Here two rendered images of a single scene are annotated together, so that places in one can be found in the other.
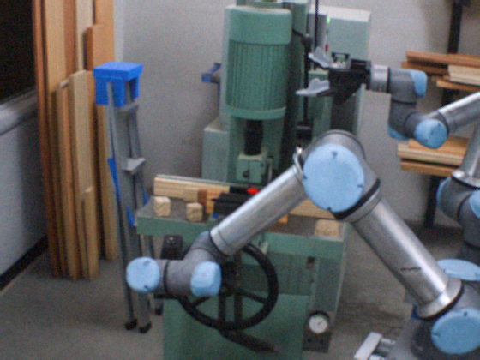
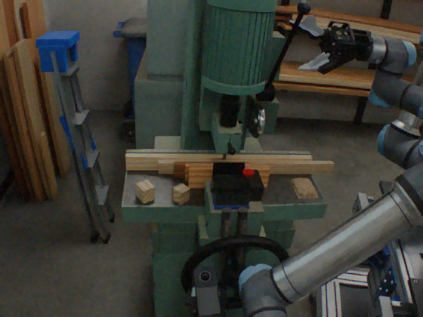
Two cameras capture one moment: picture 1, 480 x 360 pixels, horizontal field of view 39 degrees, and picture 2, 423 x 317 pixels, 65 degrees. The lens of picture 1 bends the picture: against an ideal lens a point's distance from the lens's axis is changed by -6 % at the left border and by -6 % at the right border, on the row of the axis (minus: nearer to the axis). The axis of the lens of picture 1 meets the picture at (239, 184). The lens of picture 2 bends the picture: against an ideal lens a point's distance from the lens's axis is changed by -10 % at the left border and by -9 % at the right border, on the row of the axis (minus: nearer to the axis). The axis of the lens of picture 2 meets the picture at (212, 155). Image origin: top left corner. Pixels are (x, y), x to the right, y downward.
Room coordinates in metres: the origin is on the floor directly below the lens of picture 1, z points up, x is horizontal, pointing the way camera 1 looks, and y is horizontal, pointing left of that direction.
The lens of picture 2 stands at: (1.12, 0.31, 1.55)
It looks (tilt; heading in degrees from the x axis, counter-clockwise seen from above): 32 degrees down; 341
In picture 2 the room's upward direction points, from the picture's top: 6 degrees clockwise
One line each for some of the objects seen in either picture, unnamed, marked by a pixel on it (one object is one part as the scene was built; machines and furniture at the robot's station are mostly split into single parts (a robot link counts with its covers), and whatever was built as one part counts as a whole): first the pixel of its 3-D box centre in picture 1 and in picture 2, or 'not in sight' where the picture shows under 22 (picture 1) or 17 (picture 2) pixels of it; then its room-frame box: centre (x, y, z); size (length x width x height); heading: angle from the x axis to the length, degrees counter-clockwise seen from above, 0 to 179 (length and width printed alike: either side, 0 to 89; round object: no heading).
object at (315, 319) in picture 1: (319, 323); not in sight; (1.76, -0.26, 0.65); 0.06 x 0.04 x 0.08; 81
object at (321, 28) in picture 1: (316, 35); not in sight; (2.30, -0.22, 1.40); 0.10 x 0.06 x 0.16; 171
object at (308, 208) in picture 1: (277, 205); (249, 167); (2.00, -0.12, 0.92); 0.58 x 0.02 x 0.04; 81
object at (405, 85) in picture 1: (405, 83); (393, 53); (1.86, -0.44, 1.35); 0.11 x 0.08 x 0.09; 81
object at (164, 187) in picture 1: (249, 197); (221, 162); (2.03, -0.03, 0.93); 0.60 x 0.02 x 0.05; 81
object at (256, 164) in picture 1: (253, 165); (226, 133); (2.03, -0.04, 1.03); 0.14 x 0.07 x 0.09; 171
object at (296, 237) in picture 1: (241, 230); (225, 201); (1.91, -0.01, 0.87); 0.61 x 0.30 x 0.06; 81
